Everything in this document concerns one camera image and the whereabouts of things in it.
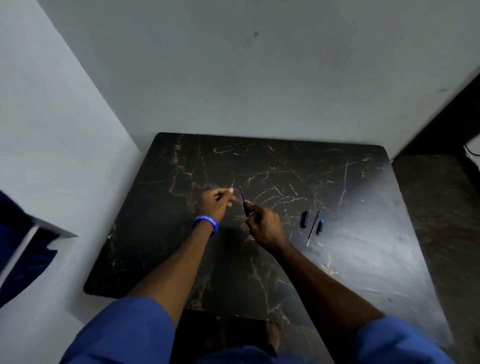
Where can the person's left hand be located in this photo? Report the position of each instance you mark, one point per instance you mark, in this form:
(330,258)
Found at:
(210,204)

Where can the person's right hand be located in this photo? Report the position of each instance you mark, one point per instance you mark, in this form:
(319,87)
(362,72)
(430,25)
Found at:
(267,229)

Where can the person's left thumb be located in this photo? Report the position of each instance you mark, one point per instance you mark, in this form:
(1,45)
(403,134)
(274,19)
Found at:
(228,201)

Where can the person's right fingers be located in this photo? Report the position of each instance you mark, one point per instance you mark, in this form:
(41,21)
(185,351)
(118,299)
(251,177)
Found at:
(252,214)

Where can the person's left forearm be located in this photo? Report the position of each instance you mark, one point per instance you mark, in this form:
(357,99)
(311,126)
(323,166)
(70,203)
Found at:
(176,270)

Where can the person's right forearm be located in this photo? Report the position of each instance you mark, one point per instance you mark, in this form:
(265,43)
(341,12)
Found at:
(322,292)

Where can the blue silicone wristband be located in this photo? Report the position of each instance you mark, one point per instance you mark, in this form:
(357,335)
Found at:
(205,220)

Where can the black pen cap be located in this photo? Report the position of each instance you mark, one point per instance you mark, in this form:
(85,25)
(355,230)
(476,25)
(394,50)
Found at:
(304,219)

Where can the thin blue pen barrel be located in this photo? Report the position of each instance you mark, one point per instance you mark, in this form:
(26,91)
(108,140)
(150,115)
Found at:
(312,228)

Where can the short blue pen piece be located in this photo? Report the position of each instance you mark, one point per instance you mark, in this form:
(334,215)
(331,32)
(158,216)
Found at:
(319,227)

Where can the person's bare foot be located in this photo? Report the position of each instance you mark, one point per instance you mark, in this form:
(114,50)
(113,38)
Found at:
(273,334)

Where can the blue shirt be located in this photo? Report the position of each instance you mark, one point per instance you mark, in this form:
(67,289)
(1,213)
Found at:
(120,333)

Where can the white ledge board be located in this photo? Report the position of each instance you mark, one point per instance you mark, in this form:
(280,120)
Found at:
(56,229)

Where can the white object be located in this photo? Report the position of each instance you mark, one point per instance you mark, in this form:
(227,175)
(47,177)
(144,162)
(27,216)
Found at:
(474,145)

